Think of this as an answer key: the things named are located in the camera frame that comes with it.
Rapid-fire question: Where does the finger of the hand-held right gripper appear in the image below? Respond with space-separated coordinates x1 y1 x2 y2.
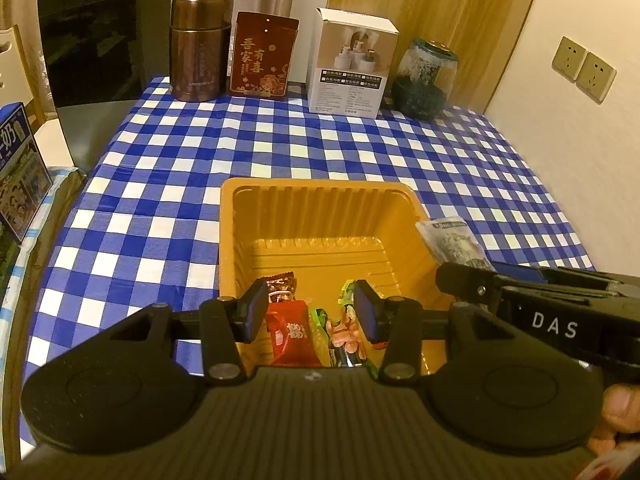
435 263 506 311
492 261 640 296

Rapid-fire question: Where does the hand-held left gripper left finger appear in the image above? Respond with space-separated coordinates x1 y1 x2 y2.
97 280 271 386

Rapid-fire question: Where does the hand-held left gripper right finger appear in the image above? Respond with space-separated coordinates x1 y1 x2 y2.
352 280 521 383

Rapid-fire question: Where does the brown candy packet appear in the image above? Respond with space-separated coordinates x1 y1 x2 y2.
265 272 296 306

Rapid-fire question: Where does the black green snack bar packet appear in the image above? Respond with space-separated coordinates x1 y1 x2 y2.
310 305 371 368

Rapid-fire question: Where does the grey clear snack packet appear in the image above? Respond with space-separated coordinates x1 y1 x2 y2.
417 217 493 271

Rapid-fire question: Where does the orange plastic tray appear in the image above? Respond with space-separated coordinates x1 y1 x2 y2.
219 177 456 376

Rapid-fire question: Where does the person's right hand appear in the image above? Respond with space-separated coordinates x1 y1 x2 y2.
587 384 640 456

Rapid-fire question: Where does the red white fabric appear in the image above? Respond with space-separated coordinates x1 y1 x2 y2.
577 442 640 480

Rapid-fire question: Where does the blue white checkered tablecloth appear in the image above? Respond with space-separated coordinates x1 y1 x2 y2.
22 76 596 378

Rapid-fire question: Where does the glass jar with dark contents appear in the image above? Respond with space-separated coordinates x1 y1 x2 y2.
391 37 460 122

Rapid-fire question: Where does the white product box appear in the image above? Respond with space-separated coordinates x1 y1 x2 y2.
306 7 400 120

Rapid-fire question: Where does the red gold printed box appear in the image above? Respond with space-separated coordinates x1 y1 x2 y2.
229 11 299 102

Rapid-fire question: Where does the brown metal canister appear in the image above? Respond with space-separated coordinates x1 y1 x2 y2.
169 0 236 103

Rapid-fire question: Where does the blue printed carton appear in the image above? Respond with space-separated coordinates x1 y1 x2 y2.
0 101 53 246

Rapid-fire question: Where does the wooden door panel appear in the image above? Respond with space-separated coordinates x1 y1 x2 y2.
327 0 546 111

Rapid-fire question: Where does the black glossy appliance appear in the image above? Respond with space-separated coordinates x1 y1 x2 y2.
36 0 175 176

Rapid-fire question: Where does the white chair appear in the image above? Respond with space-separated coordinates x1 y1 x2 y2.
0 25 46 126

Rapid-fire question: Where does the beige wall socket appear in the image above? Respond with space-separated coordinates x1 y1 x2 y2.
551 36 588 83
576 51 617 105

